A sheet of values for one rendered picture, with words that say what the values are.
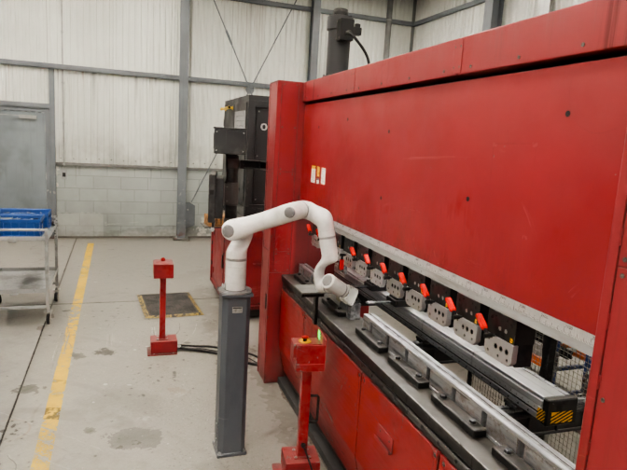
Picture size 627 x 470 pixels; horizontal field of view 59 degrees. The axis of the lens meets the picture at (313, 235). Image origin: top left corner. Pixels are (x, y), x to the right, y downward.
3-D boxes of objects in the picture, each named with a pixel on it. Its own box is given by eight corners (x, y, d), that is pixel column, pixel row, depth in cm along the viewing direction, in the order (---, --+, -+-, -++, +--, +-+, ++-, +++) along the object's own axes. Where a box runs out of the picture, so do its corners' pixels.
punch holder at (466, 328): (452, 332, 214) (456, 292, 212) (470, 331, 217) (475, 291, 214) (474, 346, 200) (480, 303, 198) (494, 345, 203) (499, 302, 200)
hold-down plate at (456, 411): (430, 400, 222) (430, 393, 222) (441, 398, 224) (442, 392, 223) (473, 438, 194) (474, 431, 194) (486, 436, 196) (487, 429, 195)
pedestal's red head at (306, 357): (289, 357, 312) (291, 327, 309) (317, 357, 315) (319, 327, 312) (295, 372, 293) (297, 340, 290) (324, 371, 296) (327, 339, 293)
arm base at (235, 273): (221, 296, 307) (222, 263, 304) (215, 286, 325) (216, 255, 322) (255, 294, 314) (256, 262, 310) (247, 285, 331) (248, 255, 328)
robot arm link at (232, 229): (235, 240, 320) (221, 244, 305) (229, 220, 320) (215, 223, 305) (312, 217, 301) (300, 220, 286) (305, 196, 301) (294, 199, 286)
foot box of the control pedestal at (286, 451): (271, 464, 322) (271, 446, 320) (313, 462, 327) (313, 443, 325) (275, 485, 302) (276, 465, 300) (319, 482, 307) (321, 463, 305)
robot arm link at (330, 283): (330, 296, 302) (345, 296, 296) (317, 287, 292) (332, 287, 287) (333, 282, 305) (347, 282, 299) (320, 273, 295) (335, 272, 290)
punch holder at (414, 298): (404, 302, 252) (408, 268, 249) (421, 302, 254) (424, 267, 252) (421, 312, 238) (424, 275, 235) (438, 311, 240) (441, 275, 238)
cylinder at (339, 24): (318, 80, 384) (322, 10, 376) (352, 84, 392) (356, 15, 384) (335, 76, 353) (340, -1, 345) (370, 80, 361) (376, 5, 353)
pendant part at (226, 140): (212, 229, 463) (215, 127, 449) (242, 230, 467) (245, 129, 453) (210, 241, 414) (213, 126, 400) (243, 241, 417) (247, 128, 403)
